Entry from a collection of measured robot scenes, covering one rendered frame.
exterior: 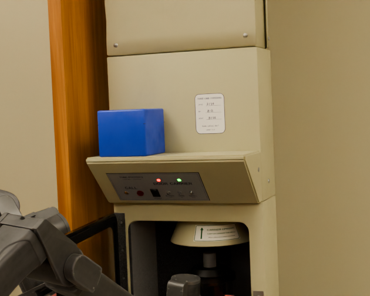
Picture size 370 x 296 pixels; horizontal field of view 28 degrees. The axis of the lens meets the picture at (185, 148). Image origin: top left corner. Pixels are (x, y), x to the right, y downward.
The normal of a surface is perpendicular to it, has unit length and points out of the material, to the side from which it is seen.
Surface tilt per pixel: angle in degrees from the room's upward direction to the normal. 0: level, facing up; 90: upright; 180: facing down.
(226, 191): 135
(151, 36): 90
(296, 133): 90
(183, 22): 90
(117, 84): 90
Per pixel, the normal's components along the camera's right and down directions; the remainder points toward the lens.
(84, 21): 0.94, -0.02
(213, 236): -0.01, -0.35
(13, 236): -0.24, -0.80
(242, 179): -0.22, 0.75
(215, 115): -0.34, 0.07
